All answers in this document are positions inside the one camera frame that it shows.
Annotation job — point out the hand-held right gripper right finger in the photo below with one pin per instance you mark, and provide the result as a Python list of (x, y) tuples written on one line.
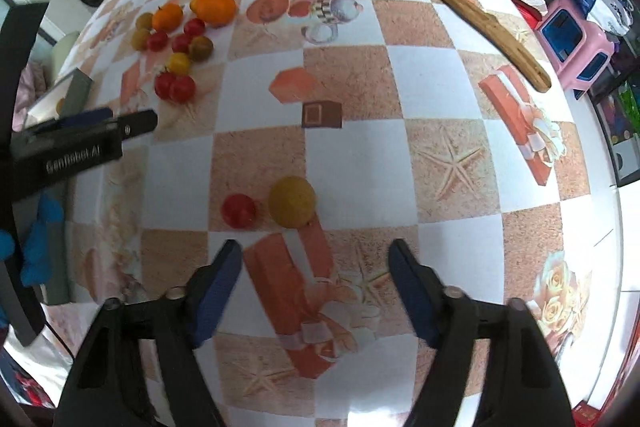
[(415, 292)]

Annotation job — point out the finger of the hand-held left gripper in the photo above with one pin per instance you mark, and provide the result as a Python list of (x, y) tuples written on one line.
[(137, 124), (85, 118)]

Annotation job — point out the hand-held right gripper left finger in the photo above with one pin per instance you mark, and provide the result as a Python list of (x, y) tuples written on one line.
[(215, 292)]

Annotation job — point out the red cherry tomato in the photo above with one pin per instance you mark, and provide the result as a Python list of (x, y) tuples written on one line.
[(239, 210), (181, 43), (195, 27), (157, 41), (163, 84), (183, 88)]

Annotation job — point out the yellow cherry tomato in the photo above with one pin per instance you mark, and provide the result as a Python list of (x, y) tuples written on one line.
[(140, 39), (144, 21), (178, 63)]

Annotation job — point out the greenish yellow tomato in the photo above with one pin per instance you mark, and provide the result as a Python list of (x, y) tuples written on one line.
[(201, 48)]

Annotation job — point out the yellow citrus fruit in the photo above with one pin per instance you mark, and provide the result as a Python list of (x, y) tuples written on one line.
[(291, 202)]

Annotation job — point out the person's left hand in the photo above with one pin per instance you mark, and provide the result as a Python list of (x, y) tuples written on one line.
[(42, 247)]

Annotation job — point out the grey rectangular box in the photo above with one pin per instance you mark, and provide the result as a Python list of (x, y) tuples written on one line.
[(70, 92)]

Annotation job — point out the small deep orange mandarin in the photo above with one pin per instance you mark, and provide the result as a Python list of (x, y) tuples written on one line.
[(167, 17)]

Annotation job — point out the checkered floral tablecloth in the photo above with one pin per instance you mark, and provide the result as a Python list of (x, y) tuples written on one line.
[(400, 157)]

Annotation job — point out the large deep orange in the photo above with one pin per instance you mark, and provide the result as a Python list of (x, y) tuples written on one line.
[(216, 7)]

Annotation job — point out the black framed shelf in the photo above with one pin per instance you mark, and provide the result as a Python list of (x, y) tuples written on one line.
[(622, 122)]

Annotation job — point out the pink plastic stool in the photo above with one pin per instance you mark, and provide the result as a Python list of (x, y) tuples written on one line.
[(575, 42)]

